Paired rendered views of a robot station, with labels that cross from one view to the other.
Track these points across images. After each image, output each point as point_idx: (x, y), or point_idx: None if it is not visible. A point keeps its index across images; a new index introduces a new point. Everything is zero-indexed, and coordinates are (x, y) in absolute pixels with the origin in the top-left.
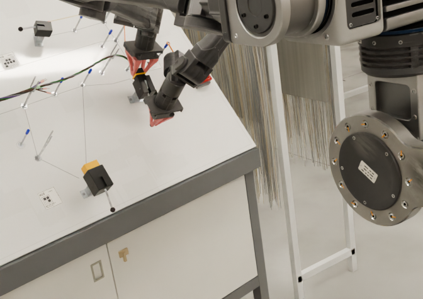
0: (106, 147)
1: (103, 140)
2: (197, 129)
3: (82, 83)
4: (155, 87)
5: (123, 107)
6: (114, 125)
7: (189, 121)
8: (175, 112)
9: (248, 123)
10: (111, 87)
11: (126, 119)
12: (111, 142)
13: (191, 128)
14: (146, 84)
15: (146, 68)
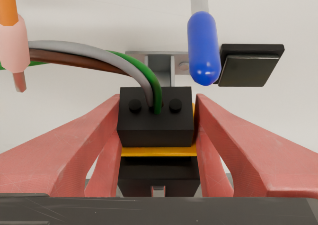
0: (26, 137)
1: (16, 129)
2: (309, 138)
3: None
4: (293, 33)
5: (92, 80)
6: (50, 111)
7: (307, 126)
8: (285, 108)
9: None
10: (48, 4)
11: (98, 104)
12: (39, 132)
13: (295, 135)
14: (157, 189)
15: (202, 183)
